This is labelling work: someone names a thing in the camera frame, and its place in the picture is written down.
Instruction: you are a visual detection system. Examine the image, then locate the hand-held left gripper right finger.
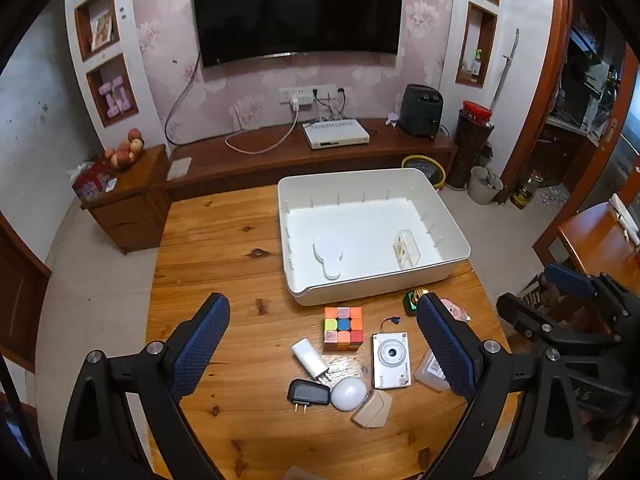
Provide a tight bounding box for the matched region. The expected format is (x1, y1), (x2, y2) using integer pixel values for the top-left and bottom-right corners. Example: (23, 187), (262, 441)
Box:
(416, 292), (593, 480)

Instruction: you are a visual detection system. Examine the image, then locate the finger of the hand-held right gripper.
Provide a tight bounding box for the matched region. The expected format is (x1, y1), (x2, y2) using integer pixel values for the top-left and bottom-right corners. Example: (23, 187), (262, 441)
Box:
(496, 291), (617, 357)
(542, 262), (608, 302)

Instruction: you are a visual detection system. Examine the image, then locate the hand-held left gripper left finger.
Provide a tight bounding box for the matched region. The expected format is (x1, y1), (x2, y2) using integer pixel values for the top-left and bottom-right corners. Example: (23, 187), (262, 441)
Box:
(57, 292), (231, 480)

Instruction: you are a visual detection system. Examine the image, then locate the clear labelled plastic box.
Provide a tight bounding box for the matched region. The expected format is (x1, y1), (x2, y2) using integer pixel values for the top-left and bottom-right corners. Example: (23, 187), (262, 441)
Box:
(414, 350), (453, 392)

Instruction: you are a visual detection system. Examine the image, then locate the white light bulb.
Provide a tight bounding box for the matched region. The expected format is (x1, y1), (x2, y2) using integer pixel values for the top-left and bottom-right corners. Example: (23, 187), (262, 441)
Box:
(330, 376), (368, 412)

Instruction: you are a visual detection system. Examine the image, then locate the white charger plug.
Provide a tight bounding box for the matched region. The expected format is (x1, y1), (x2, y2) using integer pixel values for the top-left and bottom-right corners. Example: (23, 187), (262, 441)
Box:
(291, 338), (331, 380)

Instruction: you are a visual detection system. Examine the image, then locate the white plastic storage bin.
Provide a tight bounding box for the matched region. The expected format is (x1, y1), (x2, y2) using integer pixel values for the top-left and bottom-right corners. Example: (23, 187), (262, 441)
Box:
(277, 167), (472, 307)

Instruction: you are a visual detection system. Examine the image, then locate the printed cardboard box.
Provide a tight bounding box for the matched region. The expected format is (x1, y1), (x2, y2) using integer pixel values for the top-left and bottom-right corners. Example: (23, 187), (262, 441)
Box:
(517, 272), (561, 311)

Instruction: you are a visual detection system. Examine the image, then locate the pink plastic packet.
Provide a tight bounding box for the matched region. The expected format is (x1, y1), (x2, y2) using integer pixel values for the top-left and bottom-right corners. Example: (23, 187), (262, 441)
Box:
(442, 299), (472, 322)

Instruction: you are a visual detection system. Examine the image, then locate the wooden side table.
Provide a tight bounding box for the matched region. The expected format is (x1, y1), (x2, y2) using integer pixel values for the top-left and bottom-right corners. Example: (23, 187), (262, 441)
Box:
(532, 202), (640, 291)

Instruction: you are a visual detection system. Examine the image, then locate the cooking oil bottle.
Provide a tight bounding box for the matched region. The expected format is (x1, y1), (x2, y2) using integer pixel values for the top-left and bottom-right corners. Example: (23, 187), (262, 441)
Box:
(510, 170), (543, 209)

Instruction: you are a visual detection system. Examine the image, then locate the beige angular box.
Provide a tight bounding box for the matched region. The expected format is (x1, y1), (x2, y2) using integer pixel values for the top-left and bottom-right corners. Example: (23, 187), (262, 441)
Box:
(351, 389), (393, 429)

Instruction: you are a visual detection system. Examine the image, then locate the colourful puzzle cube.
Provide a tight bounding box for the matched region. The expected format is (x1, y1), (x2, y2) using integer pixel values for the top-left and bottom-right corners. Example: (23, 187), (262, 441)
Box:
(322, 305), (364, 352)

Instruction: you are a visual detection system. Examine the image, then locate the small clear plastic case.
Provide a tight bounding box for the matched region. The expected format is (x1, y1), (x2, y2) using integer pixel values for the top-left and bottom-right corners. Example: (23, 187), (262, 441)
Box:
(392, 229), (420, 267)

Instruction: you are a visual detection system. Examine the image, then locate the black charger plug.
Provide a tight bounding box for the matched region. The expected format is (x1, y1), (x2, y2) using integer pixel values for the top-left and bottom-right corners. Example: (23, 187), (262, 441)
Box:
(287, 379), (332, 416)

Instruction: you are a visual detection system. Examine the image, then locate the white trash bucket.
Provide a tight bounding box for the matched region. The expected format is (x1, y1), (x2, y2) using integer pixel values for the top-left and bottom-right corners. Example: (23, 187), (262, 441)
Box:
(467, 166), (505, 205)

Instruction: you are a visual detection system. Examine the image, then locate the wooden side cabinet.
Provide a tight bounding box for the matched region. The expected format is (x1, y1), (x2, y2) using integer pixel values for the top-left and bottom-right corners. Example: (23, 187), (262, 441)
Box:
(80, 144), (173, 255)

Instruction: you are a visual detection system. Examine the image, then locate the dark wicker stand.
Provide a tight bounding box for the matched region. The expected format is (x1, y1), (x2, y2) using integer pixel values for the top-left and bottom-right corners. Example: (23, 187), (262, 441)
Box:
(446, 109), (493, 190)

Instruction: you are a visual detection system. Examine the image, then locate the yellow rimmed basin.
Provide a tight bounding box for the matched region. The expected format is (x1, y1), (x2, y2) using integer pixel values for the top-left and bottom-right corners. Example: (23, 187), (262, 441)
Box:
(402, 155), (447, 192)

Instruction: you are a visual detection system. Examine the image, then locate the white flat pad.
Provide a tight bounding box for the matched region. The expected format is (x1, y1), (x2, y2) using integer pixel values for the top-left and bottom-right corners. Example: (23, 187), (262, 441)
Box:
(166, 157), (193, 181)

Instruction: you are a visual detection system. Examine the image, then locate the wooden door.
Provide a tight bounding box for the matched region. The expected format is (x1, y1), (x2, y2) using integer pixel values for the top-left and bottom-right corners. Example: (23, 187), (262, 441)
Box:
(0, 215), (52, 372)

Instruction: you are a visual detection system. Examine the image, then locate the red round tin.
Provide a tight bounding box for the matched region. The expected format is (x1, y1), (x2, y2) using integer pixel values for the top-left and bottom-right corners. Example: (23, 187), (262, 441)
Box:
(461, 100), (493, 126)

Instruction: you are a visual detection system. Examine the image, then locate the red tissue box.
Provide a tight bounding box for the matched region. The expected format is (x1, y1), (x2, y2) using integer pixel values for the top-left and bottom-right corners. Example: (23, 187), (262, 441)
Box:
(71, 160), (118, 203)

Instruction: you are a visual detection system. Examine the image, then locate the grey long sword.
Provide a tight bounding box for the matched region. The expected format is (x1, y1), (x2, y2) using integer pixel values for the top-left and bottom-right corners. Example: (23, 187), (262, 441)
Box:
(487, 27), (521, 111)

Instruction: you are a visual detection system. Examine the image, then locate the dark air fryer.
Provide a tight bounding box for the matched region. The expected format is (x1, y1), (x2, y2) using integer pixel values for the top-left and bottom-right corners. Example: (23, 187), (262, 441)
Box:
(400, 84), (443, 138)

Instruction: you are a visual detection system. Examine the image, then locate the white set-top box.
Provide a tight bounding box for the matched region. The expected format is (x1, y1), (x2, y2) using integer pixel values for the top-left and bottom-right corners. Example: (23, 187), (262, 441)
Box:
(301, 119), (371, 151)

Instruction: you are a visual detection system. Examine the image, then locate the pink dumbbell set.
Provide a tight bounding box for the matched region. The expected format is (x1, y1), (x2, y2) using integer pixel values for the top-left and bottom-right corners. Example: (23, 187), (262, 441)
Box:
(99, 80), (132, 116)

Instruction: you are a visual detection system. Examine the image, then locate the framed picture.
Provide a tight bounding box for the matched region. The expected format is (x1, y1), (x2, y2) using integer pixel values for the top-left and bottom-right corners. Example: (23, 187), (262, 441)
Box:
(90, 11), (115, 50)

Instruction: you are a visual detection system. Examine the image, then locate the white compact camera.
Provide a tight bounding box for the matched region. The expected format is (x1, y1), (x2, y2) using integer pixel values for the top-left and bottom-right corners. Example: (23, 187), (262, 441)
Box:
(371, 315), (412, 390)

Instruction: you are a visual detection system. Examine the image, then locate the white cable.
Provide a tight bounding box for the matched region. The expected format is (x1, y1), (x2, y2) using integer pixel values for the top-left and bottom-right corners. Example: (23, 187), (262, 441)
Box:
(224, 107), (301, 153)

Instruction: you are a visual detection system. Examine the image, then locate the wooden door frame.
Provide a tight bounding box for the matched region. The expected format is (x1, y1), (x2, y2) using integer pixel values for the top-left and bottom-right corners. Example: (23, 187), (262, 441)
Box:
(501, 0), (575, 202)

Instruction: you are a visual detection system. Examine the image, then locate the grey television cable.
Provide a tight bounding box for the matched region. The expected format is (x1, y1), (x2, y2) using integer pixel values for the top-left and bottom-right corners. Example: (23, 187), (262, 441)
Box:
(165, 50), (203, 146)

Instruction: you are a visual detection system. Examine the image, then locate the black cable bundle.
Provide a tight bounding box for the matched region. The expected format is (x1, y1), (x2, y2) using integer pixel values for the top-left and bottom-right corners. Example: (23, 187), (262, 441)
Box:
(312, 87), (348, 122)

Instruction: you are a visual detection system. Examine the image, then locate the white wall socket row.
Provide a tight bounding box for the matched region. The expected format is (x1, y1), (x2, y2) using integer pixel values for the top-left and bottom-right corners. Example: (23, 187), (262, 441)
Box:
(278, 85), (346, 111)

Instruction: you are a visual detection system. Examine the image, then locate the black wall television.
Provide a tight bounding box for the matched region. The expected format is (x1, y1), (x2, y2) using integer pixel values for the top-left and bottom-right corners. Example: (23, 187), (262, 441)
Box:
(191, 0), (405, 68)

